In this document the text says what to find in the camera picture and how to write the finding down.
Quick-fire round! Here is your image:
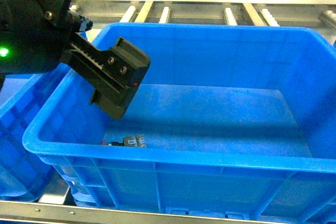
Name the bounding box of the left blue plastic crate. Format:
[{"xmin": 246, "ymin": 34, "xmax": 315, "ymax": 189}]
[{"xmin": 1, "ymin": 63, "xmax": 75, "ymax": 201}]

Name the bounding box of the red mushroom push button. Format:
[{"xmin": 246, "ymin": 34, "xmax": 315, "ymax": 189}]
[{"xmin": 101, "ymin": 135, "xmax": 146, "ymax": 148}]

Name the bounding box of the metal roller rack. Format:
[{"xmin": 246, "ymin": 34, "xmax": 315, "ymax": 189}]
[{"xmin": 1, "ymin": 1, "xmax": 335, "ymax": 223}]

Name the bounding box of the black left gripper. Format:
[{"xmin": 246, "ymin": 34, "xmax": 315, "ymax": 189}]
[{"xmin": 60, "ymin": 10, "xmax": 151, "ymax": 119}]

